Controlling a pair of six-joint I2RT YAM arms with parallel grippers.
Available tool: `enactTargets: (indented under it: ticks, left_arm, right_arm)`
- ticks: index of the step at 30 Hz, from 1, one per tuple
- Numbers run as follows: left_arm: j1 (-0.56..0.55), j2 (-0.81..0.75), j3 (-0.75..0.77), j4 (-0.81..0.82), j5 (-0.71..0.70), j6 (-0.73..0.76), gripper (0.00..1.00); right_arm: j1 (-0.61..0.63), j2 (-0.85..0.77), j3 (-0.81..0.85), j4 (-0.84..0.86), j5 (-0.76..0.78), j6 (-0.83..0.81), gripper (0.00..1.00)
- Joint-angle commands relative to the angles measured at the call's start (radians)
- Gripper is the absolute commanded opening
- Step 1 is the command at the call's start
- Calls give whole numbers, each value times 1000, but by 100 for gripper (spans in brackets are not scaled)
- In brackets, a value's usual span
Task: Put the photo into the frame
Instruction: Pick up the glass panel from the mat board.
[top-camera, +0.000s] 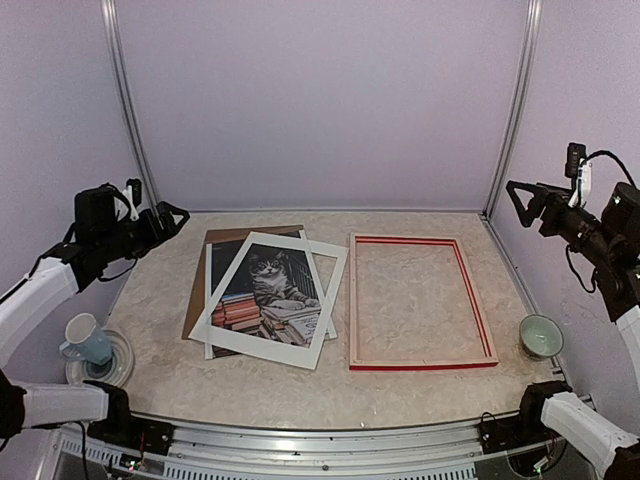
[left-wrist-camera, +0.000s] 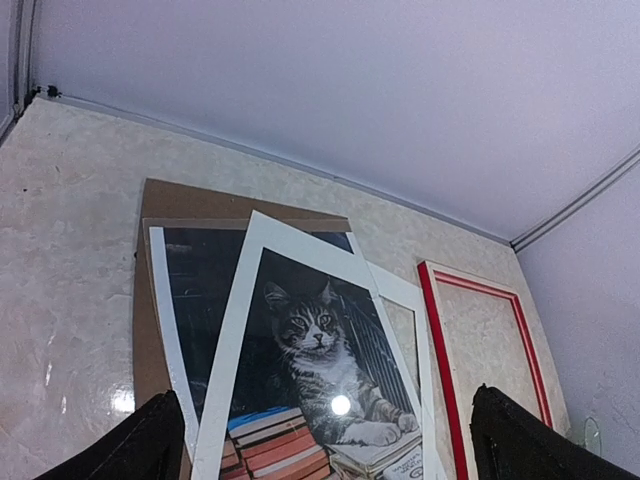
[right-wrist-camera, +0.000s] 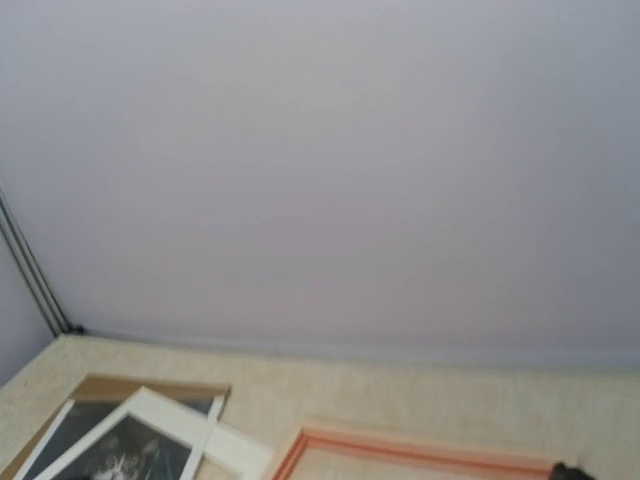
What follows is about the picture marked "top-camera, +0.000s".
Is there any right aluminium corner post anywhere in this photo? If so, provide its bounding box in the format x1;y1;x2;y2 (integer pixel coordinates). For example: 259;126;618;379
483;0;543;222

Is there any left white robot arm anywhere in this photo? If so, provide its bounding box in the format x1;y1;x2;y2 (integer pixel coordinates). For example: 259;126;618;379
1;179;190;445

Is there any green ceramic bowl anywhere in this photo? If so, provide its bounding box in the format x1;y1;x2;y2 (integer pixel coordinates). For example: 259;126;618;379
519;314;564;360

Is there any light blue mug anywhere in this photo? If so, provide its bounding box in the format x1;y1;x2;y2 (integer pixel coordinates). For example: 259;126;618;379
59;313;113;366

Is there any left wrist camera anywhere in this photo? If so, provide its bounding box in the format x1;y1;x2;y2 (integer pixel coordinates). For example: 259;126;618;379
114;179;142;221

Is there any left aluminium corner post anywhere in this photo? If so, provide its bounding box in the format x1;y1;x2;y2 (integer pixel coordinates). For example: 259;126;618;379
100;0;160;213

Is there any aluminium corner post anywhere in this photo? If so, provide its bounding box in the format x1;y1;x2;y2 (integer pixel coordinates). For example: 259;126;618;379
100;0;160;213
483;0;543;222

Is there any red wooden picture frame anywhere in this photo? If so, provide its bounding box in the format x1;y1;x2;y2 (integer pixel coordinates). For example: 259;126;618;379
349;233;499;372

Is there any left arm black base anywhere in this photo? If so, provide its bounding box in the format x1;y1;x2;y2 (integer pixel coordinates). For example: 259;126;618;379
88;416;175;455

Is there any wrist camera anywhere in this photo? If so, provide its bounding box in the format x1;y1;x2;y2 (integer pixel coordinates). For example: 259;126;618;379
114;179;142;221
565;142;592;208

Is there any brown backing board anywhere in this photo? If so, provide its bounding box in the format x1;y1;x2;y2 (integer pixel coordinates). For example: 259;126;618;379
181;224;304;340

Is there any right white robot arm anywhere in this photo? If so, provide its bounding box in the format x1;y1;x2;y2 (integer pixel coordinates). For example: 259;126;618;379
506;181;639;479

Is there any front aluminium rail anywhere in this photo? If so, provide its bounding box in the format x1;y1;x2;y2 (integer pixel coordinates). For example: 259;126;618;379
38;418;597;479

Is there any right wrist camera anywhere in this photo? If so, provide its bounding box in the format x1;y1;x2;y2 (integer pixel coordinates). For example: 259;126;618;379
565;142;592;208

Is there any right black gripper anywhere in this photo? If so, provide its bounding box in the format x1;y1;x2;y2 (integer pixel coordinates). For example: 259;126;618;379
507;180;621;266

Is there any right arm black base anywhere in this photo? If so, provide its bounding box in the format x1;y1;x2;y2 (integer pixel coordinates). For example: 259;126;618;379
477;412;557;455

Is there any white photo mat board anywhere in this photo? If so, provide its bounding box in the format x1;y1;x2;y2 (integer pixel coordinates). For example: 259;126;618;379
189;231;350;373

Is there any cat photo print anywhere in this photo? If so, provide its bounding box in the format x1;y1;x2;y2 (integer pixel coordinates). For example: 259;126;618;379
203;230;337;360

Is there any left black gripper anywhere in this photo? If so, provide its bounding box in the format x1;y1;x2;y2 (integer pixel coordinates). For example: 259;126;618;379
96;200;189;262

